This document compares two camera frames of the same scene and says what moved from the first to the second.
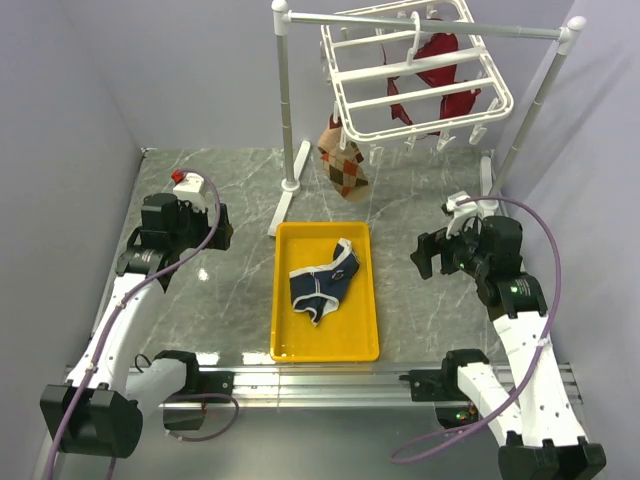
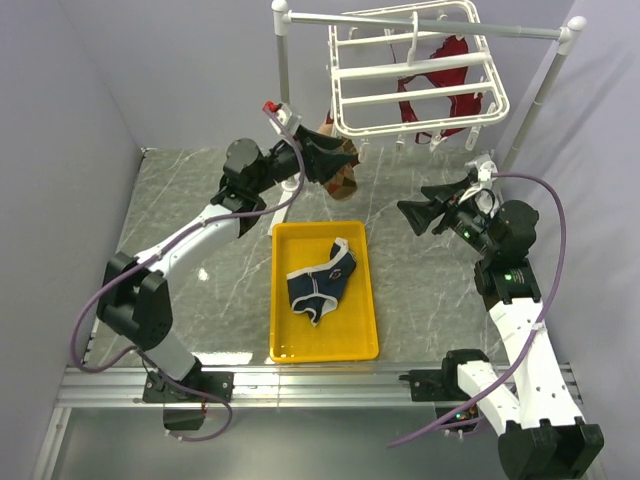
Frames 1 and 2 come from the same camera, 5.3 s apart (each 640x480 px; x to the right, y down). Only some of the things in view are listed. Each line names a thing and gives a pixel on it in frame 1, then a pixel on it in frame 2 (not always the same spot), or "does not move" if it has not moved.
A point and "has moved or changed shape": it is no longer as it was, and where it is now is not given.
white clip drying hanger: (401, 84) has moved or changed shape
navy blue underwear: (317, 290) does not move
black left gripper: (185, 209) → (320, 159)
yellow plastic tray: (348, 333) does not move
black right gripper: (436, 243) → (420, 213)
